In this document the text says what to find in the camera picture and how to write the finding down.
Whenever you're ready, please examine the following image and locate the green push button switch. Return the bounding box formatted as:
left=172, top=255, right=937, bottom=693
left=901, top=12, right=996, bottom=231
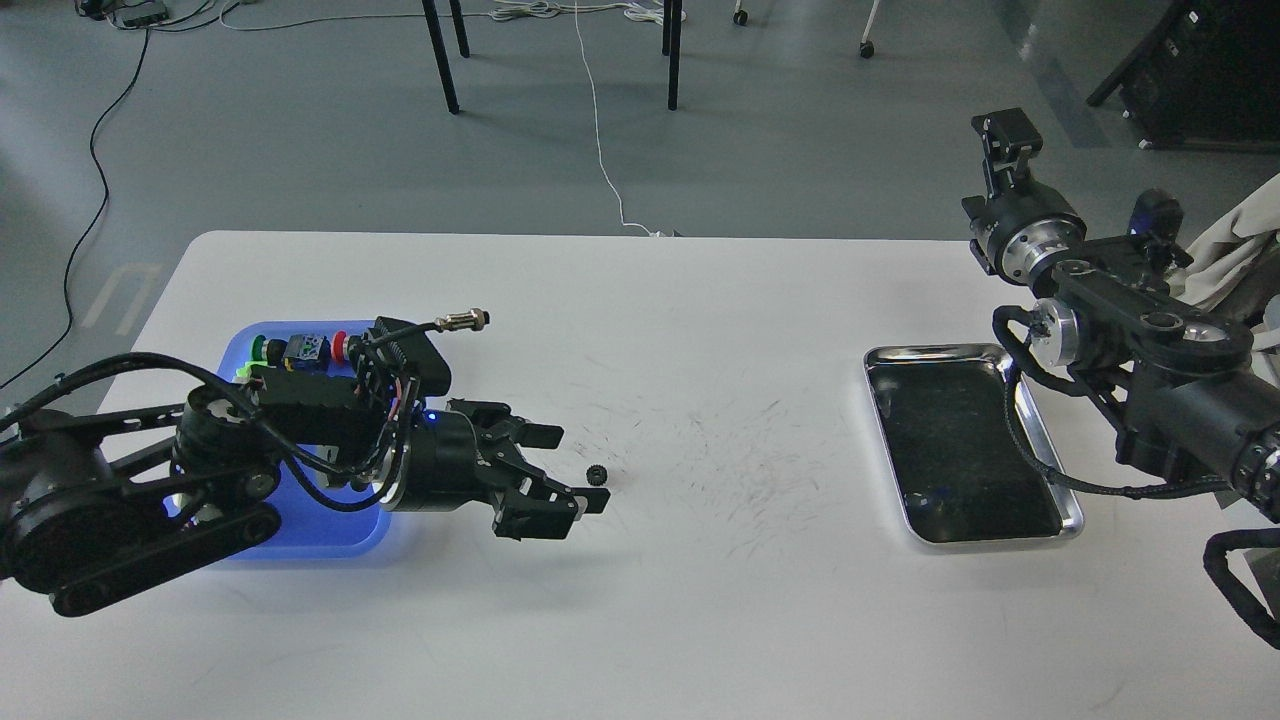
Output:
left=250, top=333, right=332, bottom=372

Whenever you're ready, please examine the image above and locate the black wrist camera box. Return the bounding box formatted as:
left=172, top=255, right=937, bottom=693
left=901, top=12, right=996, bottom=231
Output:
left=346, top=316, right=452, bottom=410

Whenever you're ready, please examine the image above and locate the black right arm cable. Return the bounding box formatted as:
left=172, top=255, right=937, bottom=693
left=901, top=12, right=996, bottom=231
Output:
left=992, top=305, right=1231, bottom=501

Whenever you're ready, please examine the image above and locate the shiny metal tray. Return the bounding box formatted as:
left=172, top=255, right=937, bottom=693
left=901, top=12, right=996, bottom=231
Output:
left=863, top=343, right=1085, bottom=552

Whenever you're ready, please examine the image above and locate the black table leg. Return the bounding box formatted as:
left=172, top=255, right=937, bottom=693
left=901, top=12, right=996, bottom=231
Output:
left=421, top=1, right=470, bottom=115
left=660, top=0, right=684, bottom=111

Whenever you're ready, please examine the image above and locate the black table leg left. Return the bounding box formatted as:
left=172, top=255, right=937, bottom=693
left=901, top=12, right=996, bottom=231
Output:
left=421, top=1, right=470, bottom=115

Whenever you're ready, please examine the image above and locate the black cabinet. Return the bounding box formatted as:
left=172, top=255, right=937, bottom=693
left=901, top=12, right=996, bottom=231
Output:
left=1085, top=1, right=1279, bottom=154

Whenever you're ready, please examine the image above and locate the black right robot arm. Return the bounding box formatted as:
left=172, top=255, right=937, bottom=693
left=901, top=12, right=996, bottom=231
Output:
left=963, top=108, right=1279, bottom=521

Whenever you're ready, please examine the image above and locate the blue plastic tray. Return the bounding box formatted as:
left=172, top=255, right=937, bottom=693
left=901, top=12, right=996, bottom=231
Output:
left=172, top=320, right=425, bottom=560

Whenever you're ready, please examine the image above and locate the black table leg right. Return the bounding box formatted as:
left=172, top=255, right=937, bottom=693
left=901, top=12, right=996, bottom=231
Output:
left=660, top=0, right=684, bottom=111

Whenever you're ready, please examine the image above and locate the white floor cable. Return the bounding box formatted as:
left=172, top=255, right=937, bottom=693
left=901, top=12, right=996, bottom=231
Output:
left=490, top=0, right=691, bottom=240

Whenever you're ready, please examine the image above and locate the beige cloth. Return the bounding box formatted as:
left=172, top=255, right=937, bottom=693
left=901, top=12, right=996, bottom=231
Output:
left=1181, top=176, right=1279, bottom=325

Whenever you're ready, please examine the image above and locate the red push button switch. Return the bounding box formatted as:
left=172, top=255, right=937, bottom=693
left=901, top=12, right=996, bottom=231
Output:
left=330, top=331, right=351, bottom=366

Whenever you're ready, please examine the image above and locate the black floor cable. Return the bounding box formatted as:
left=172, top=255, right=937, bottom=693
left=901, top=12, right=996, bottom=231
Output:
left=0, top=0, right=261, bottom=391

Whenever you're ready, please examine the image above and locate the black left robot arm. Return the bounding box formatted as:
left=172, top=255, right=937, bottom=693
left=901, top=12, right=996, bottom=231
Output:
left=3, top=351, right=611, bottom=618

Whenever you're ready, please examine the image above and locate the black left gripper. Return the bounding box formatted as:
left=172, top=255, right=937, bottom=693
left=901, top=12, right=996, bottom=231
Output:
left=385, top=398, right=611, bottom=541

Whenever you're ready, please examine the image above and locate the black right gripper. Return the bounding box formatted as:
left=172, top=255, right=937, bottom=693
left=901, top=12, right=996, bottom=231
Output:
left=961, top=108, right=1085, bottom=286

